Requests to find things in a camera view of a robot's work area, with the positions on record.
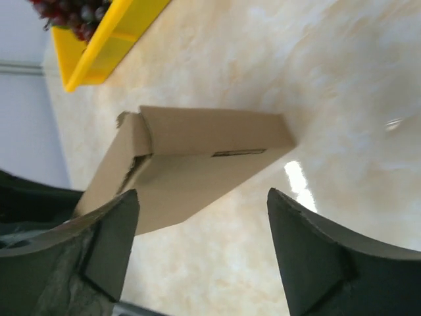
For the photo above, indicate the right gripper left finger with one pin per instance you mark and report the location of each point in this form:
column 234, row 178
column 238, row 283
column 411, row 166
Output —
column 75, row 268

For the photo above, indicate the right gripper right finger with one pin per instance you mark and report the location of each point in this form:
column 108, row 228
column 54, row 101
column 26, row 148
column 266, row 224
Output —
column 328, row 269

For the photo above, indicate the brown cardboard box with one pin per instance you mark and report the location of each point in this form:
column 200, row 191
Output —
column 181, row 160

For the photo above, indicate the yellow plastic tray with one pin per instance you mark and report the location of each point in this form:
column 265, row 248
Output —
column 91, row 63

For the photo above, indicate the purple grape bunch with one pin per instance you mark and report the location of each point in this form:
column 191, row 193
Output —
column 81, row 17

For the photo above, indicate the left aluminium frame post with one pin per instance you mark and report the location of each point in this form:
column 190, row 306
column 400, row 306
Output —
column 20, row 68

